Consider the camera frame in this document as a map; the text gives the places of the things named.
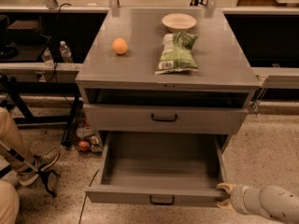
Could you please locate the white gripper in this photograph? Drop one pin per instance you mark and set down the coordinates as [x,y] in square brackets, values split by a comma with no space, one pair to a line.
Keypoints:
[237,195]

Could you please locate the grey drawer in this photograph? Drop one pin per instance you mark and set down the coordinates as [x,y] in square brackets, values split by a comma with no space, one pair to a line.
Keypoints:
[178,169]
[164,119]

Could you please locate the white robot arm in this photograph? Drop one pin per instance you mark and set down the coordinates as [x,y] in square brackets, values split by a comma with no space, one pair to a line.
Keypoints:
[271,202]

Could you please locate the grey drawer cabinet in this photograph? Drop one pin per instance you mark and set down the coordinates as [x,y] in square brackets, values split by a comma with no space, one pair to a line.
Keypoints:
[224,78]

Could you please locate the grey top drawer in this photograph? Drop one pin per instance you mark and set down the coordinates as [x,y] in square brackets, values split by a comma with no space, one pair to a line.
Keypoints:
[164,119]

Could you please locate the green chip bag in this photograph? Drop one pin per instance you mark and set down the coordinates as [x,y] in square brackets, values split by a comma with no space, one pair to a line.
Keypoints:
[177,54]

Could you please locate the red apple on floor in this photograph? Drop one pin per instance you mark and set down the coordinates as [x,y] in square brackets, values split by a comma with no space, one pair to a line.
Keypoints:
[83,146]

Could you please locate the white bowl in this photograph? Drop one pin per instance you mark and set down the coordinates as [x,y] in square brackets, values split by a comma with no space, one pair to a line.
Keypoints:
[178,22]

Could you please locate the orange fruit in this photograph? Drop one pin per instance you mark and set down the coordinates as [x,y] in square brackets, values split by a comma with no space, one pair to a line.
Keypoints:
[119,46]

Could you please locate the grey sneaker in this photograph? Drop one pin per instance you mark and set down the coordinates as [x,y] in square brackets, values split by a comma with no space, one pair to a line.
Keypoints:
[41,163]

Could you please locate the clear water bottle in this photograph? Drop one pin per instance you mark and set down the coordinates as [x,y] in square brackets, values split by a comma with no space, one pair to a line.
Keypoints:
[66,54]
[47,58]

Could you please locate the person knee beige trousers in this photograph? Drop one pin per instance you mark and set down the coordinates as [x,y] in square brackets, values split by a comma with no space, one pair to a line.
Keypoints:
[9,203]

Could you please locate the person leg beige trousers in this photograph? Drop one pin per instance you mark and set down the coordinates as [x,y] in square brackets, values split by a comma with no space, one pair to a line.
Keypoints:
[10,136]

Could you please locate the dark box on shelf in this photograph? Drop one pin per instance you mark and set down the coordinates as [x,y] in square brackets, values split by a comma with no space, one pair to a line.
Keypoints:
[25,32]

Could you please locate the black table frame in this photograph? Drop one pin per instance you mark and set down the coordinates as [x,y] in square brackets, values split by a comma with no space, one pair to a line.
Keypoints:
[14,89]

